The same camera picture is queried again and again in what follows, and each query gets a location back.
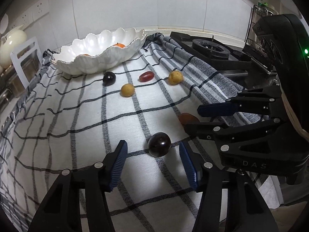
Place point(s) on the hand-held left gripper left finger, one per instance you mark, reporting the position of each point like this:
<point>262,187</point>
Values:
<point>118,166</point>

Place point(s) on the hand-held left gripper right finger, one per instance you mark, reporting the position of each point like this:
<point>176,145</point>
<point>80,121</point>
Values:
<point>189,165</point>

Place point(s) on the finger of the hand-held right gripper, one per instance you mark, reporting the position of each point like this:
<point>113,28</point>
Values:
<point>205,130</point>
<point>214,110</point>

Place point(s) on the red cherry tomato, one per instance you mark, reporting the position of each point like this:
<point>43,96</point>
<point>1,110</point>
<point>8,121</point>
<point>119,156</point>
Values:
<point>188,118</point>
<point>146,76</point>

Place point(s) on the dark purple grape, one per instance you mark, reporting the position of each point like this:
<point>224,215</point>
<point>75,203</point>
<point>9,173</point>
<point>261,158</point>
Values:
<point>159,144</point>
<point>109,78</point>

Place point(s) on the white scalloped bowl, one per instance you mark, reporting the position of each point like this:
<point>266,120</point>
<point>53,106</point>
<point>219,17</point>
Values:
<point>91,65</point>

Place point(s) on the orange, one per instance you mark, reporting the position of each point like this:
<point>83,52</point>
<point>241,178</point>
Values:
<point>85,54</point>
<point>119,45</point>

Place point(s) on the black white checked cloth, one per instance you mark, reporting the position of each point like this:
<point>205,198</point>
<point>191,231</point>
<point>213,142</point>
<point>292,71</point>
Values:
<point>91,130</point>

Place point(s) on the black gas cooktop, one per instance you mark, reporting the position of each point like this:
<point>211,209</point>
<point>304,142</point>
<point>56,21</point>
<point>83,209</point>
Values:
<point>231,67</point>

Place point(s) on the black stove burner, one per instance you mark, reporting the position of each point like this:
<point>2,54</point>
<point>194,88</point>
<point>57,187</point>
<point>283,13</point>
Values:
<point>251,58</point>
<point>210,48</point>

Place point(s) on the tan longan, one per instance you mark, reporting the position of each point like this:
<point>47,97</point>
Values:
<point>175,77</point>
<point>127,90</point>

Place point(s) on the green capped bottle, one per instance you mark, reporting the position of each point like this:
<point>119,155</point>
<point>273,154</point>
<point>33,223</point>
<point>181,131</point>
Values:
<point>263,4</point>

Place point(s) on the small steel pot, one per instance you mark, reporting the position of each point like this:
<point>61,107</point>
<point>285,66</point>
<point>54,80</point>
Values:
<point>30,64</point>

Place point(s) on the white kettle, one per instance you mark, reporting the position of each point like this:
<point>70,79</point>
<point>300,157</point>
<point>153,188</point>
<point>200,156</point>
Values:
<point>12,43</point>

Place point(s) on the white rice paddle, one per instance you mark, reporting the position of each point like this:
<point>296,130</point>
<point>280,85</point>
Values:
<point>3,24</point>

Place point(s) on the white frame stand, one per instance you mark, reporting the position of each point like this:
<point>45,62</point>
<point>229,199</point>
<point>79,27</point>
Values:
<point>15,64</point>

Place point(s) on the white wall socket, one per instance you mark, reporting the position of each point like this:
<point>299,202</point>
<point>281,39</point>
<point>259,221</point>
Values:
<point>24,18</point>
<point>40,8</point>

